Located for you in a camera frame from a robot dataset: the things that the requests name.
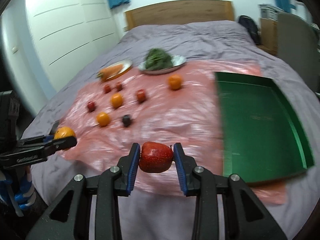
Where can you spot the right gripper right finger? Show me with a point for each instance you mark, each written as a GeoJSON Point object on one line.
{"type": "Point", "coordinates": [197, 181]}

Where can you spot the wooden headboard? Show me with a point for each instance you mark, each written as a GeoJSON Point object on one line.
{"type": "Point", "coordinates": [180, 12]}

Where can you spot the large red apple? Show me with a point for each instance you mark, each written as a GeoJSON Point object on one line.
{"type": "Point", "coordinates": [155, 157]}

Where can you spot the wooden nightstand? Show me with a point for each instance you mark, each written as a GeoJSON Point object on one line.
{"type": "Point", "coordinates": [269, 37]}

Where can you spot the dark plum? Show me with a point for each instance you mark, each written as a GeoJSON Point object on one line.
{"type": "Point", "coordinates": [126, 120]}

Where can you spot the green leafy spinach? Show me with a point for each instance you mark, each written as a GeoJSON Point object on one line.
{"type": "Point", "coordinates": [158, 59]}

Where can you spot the stack of boxes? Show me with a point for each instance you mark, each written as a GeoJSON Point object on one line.
{"type": "Point", "coordinates": [269, 12]}

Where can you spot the black backpack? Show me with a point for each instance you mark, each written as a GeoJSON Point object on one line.
{"type": "Point", "coordinates": [251, 27]}

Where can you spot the blue white gloved hand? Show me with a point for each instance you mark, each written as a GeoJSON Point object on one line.
{"type": "Point", "coordinates": [18, 191]}

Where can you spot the small red tomato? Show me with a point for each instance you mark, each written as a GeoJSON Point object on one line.
{"type": "Point", "coordinates": [91, 106]}
{"type": "Point", "coordinates": [119, 86]}
{"type": "Point", "coordinates": [106, 89]}

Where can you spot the grey office chair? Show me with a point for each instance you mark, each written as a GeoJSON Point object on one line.
{"type": "Point", "coordinates": [297, 46]}

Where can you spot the grey bed duvet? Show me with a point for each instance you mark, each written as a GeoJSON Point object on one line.
{"type": "Point", "coordinates": [196, 41]}

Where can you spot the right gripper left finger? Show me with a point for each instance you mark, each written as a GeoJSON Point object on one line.
{"type": "Point", "coordinates": [117, 181]}

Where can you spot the large orange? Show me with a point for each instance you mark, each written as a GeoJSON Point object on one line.
{"type": "Point", "coordinates": [64, 132]}

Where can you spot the gold rimmed plate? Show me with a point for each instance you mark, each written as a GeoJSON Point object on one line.
{"type": "Point", "coordinates": [127, 64]}

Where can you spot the white wardrobe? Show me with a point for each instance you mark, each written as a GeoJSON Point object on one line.
{"type": "Point", "coordinates": [47, 42]}

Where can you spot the white plate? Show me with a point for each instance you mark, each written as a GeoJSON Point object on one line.
{"type": "Point", "coordinates": [178, 61]}

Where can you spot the carrot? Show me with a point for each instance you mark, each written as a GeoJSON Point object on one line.
{"type": "Point", "coordinates": [109, 72]}

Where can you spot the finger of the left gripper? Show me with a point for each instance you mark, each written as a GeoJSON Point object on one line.
{"type": "Point", "coordinates": [34, 150]}

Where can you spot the green metal tray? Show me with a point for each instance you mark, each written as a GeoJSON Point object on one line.
{"type": "Point", "coordinates": [264, 139]}

